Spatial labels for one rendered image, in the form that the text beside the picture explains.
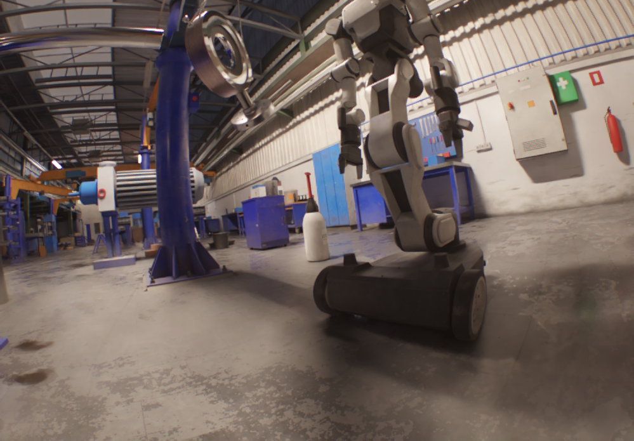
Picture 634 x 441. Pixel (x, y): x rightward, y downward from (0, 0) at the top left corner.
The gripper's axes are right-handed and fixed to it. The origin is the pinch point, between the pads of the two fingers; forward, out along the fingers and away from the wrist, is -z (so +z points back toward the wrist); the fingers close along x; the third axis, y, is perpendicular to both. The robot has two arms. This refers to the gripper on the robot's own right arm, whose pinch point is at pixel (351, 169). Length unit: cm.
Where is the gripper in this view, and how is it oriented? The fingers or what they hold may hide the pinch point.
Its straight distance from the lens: 108.6
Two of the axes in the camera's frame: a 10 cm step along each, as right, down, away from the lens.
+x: -7.5, -1.3, -6.4
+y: 6.6, -1.2, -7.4
